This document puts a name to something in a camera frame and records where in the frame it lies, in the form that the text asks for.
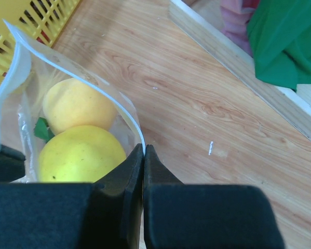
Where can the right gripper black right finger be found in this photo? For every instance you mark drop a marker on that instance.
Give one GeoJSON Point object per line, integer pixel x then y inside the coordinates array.
{"type": "Point", "coordinates": [178, 215]}

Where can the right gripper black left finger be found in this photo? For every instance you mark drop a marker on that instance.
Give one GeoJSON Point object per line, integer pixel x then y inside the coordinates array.
{"type": "Point", "coordinates": [104, 214]}

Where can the pink orange peach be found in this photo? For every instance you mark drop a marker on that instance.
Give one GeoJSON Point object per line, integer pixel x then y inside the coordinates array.
{"type": "Point", "coordinates": [72, 103]}

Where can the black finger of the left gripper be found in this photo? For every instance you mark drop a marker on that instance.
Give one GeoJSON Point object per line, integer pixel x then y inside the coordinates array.
{"type": "Point", "coordinates": [12, 164]}

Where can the clear zip top bag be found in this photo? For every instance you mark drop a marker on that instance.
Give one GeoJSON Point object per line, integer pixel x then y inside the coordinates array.
{"type": "Point", "coordinates": [34, 69]}

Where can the pink shirt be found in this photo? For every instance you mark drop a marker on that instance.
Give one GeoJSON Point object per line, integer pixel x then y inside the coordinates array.
{"type": "Point", "coordinates": [236, 14]}

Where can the green shirt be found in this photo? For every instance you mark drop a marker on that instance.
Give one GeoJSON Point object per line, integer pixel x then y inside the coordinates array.
{"type": "Point", "coordinates": [279, 33]}

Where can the wooden clothes rack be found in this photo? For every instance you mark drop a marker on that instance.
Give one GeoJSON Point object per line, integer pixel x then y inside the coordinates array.
{"type": "Point", "coordinates": [202, 21]}

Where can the yellow lemon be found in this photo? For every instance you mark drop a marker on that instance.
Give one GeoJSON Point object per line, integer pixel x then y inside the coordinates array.
{"type": "Point", "coordinates": [80, 154]}

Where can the yellow plastic basket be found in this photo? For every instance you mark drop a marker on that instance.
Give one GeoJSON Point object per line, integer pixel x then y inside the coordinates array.
{"type": "Point", "coordinates": [39, 19]}

